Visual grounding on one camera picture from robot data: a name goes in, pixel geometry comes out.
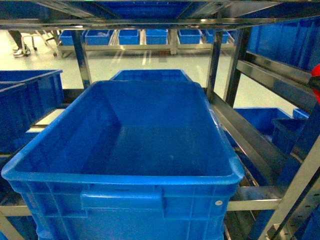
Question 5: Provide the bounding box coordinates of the large blue target crate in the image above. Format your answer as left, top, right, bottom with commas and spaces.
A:
1, 80, 244, 240

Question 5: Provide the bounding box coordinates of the steel rack frame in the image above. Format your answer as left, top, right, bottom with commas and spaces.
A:
0, 0, 320, 240

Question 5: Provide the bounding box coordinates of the red toy block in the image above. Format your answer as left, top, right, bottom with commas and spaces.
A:
308, 64, 320, 103

